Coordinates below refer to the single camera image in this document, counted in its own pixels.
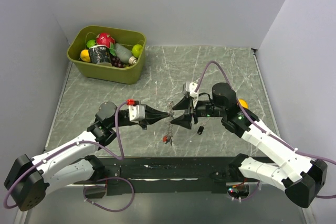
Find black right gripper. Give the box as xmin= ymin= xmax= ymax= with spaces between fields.
xmin=170 ymin=95 xmax=225 ymax=129

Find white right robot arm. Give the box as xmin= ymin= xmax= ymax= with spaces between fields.
xmin=171 ymin=82 xmax=328 ymax=208

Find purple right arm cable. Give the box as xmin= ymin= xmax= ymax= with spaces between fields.
xmin=195 ymin=60 xmax=336 ymax=204

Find green lime in bin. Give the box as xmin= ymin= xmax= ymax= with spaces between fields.
xmin=86 ymin=39 xmax=97 ymax=48

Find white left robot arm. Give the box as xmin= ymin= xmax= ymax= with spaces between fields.
xmin=3 ymin=100 xmax=170 ymax=211

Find yellow lemon in bin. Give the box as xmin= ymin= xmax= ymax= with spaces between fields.
xmin=80 ymin=49 xmax=91 ymax=62

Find dark purple grapes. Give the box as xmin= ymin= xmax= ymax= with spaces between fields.
xmin=111 ymin=56 xmax=124 ymax=68

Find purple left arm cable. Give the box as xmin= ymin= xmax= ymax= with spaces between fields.
xmin=4 ymin=102 xmax=132 ymax=209

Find red dragon fruit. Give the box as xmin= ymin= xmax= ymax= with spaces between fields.
xmin=96 ymin=33 xmax=115 ymax=48

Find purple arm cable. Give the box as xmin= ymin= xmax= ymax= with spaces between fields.
xmin=195 ymin=60 xmax=336 ymax=204
xmin=4 ymin=102 xmax=132 ymax=209

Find green apple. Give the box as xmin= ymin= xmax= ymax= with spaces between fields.
xmin=132 ymin=44 xmax=143 ymax=58

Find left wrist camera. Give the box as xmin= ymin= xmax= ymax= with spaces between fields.
xmin=127 ymin=99 xmax=145 ymax=122

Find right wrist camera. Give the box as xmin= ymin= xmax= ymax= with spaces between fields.
xmin=183 ymin=81 xmax=199 ymax=108

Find black instant noodle cup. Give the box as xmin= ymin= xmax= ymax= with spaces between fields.
xmin=88 ymin=45 xmax=112 ymax=66

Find yellow lemon on table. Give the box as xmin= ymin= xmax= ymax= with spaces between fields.
xmin=238 ymin=99 xmax=248 ymax=109

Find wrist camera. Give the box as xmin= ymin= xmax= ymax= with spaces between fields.
xmin=183 ymin=81 xmax=199 ymax=108
xmin=127 ymin=99 xmax=145 ymax=122

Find grey plastic bottle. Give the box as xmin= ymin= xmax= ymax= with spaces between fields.
xmin=114 ymin=43 xmax=137 ymax=65

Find olive green plastic bin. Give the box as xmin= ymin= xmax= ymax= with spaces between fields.
xmin=67 ymin=25 xmax=146 ymax=84

